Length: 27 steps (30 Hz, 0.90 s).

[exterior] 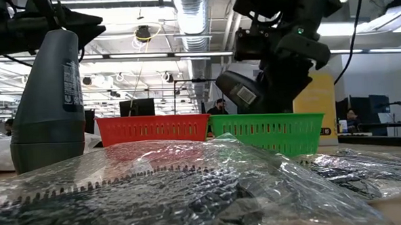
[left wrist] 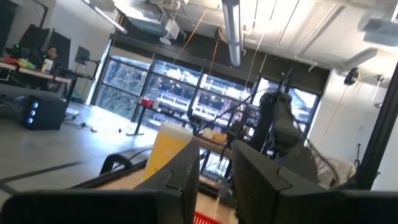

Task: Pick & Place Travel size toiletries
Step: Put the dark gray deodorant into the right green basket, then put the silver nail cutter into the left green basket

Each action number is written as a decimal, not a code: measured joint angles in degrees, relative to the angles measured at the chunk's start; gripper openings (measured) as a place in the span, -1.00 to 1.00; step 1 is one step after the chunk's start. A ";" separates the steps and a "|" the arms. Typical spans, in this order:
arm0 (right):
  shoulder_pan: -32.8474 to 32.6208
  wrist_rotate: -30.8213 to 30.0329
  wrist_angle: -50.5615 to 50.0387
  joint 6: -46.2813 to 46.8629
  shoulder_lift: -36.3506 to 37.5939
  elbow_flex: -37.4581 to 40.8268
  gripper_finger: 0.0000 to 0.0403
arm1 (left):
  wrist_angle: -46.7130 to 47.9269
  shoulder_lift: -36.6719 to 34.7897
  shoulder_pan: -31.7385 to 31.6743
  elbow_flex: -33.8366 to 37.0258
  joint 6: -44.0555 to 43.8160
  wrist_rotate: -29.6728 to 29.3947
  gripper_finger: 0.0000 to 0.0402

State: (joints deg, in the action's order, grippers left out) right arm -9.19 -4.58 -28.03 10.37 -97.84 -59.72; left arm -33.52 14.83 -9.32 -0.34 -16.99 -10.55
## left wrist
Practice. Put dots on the red box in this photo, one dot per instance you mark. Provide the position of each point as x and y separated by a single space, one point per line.
147 102

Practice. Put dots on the white box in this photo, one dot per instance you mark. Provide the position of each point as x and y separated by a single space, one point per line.
47 66

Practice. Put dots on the black frame bracket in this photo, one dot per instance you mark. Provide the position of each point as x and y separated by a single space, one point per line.
107 161

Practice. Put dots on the black frame post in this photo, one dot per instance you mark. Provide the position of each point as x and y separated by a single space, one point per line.
379 133

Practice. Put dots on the white cloth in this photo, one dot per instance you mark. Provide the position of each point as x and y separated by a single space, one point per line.
342 171

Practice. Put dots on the yellow wipes canister white lid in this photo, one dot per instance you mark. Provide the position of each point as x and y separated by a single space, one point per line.
168 149

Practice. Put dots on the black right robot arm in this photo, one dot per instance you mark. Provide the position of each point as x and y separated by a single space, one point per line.
283 124

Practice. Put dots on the person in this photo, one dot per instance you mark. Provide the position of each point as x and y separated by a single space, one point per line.
52 56

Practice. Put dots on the black computer tower blue lights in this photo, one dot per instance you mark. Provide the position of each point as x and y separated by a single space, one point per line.
46 115

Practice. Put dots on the wooden work table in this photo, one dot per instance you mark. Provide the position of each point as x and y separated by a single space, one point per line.
31 72

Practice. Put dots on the black monitor on stand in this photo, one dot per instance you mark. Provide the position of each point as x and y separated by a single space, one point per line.
82 55

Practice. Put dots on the red plastic basket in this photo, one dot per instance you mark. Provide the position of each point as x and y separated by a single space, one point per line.
205 219

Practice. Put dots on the long ceiling light tube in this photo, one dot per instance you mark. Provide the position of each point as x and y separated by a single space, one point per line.
233 31

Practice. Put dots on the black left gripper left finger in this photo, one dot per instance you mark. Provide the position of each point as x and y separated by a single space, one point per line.
183 168

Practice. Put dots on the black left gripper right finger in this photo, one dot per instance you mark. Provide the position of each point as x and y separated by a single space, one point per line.
255 174

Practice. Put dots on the black side table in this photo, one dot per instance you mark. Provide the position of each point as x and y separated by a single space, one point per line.
140 121

